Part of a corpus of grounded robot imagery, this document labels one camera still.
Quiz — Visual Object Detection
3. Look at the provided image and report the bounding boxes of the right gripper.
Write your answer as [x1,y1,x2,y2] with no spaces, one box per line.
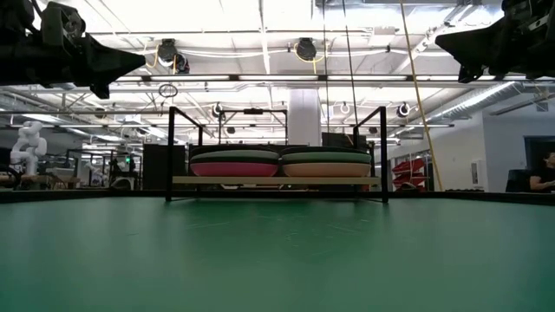
[434,0,555,83]

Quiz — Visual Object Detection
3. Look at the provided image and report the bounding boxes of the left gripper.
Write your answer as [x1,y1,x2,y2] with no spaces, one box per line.
[0,34,147,100]

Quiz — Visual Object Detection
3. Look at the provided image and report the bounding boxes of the pale grey plate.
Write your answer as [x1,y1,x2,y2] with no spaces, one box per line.
[189,149,281,159]

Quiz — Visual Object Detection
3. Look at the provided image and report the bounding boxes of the magenta plate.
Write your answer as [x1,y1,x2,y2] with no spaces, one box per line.
[189,162,280,178]

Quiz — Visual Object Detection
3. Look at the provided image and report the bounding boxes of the mint green plate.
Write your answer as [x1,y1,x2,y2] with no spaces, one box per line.
[280,151,373,166]

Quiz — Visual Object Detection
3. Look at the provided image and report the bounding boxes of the salmon pink plate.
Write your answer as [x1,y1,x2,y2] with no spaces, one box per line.
[280,162,373,179]

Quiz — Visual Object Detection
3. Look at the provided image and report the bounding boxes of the black cabinet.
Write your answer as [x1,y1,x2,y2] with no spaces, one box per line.
[141,143,188,191]

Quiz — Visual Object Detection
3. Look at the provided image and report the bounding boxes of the white humanoid robot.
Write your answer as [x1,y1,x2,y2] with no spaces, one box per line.
[9,120,49,177]

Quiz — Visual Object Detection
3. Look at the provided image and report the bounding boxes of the dark office chair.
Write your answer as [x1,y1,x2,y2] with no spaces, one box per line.
[505,168,533,193]

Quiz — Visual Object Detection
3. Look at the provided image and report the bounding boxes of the red storage bins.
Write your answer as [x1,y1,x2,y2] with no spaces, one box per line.
[391,157,429,192]

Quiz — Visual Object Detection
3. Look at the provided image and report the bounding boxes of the person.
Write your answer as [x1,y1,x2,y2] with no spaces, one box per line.
[528,150,555,193]

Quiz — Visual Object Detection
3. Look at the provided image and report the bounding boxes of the black monitor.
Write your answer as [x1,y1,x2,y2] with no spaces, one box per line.
[321,132,369,151]

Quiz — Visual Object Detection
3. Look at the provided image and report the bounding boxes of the white square column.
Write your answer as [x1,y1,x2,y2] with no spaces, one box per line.
[287,88,323,148]

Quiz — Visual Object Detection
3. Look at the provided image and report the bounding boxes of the green table mat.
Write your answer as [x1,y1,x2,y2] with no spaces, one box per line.
[0,197,555,312]

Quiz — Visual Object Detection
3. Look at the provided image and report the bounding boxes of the black ceiling cable reel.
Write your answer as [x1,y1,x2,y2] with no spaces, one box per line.
[296,37,318,62]
[155,37,191,75]

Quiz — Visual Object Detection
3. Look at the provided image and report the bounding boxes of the hanging cable ring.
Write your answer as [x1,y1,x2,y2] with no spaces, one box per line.
[158,82,180,99]

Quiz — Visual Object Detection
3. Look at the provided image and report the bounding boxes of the yellow hanging cable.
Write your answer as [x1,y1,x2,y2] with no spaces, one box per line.
[398,0,444,192]

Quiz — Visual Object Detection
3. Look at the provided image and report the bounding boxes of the white wall box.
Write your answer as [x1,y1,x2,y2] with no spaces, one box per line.
[470,159,483,188]

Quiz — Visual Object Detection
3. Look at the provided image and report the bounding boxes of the black hanging cable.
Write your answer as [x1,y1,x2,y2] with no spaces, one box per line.
[322,0,330,148]
[342,0,361,127]

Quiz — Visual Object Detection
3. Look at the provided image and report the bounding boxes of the black gantry frame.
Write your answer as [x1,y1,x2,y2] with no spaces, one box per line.
[218,107,289,145]

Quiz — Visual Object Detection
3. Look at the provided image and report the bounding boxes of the black wire dish rack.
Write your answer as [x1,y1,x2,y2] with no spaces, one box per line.
[165,106,389,205]

